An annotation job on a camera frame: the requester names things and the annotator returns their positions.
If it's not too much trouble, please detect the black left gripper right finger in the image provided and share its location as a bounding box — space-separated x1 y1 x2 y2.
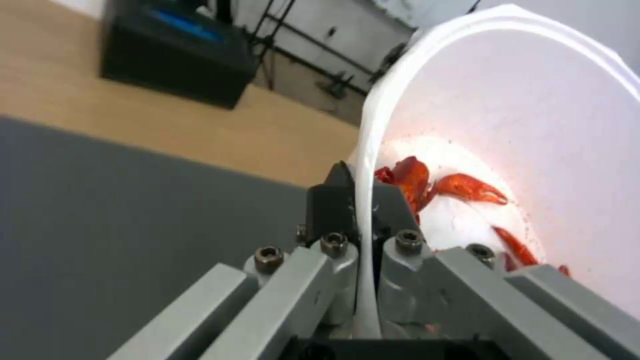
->
372 182 640 360

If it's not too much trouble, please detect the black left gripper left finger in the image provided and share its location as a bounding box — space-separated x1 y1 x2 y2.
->
104 160 362 360

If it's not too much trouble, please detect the white disposable bowl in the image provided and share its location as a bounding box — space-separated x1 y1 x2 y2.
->
349 3 640 340

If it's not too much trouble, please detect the red crayfish body shell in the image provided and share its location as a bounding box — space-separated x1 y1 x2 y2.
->
374 156 432 212

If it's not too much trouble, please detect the red crayfish claw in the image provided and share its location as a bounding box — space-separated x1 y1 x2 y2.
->
432 173 509 206

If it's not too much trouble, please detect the long red crayfish shell piece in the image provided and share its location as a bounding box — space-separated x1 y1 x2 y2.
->
492 226 542 272

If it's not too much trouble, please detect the black box with blue panel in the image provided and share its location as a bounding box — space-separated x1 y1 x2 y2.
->
99 0 257 111

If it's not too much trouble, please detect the black metal frame stand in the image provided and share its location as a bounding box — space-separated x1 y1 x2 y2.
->
248 0 417 103

